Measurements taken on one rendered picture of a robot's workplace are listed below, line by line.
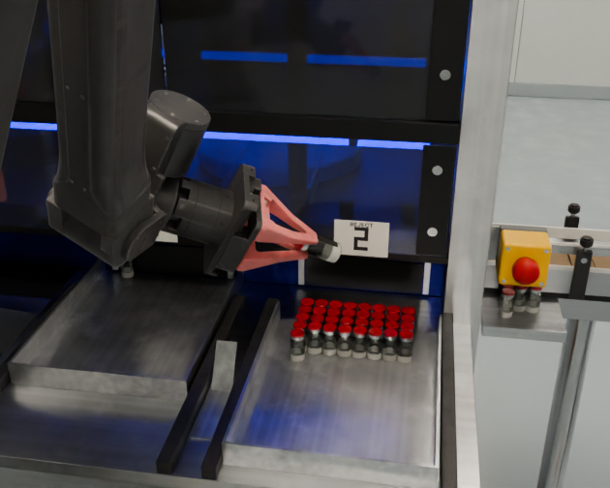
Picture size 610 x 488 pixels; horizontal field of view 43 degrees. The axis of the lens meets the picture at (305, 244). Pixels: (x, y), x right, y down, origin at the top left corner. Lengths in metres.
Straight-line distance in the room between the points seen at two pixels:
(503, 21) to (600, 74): 4.88
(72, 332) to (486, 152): 0.69
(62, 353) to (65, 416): 0.15
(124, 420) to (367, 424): 0.32
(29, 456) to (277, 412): 0.32
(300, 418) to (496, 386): 1.64
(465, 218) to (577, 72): 4.79
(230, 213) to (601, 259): 0.83
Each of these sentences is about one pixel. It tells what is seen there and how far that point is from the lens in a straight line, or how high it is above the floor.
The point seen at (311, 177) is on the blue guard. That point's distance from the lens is 1.17.
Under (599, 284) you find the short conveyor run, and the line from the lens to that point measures 1.37.
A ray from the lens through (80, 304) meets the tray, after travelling 1.34.
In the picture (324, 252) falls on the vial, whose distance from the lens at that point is 0.79.
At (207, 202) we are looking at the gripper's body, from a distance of 0.73.
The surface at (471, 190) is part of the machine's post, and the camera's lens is 1.16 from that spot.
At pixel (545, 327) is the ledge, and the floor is 0.88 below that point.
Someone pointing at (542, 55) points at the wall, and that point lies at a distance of 5.86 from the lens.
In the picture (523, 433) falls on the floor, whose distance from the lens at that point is 2.47.
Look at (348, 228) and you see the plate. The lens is 1.19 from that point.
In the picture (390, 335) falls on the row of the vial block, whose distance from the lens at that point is 1.13.
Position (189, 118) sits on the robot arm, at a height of 1.34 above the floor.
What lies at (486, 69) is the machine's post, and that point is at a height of 1.29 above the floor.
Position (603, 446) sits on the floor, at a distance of 2.50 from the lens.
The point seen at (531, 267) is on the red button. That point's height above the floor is 1.01.
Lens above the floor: 1.55
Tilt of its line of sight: 27 degrees down
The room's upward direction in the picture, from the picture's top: straight up
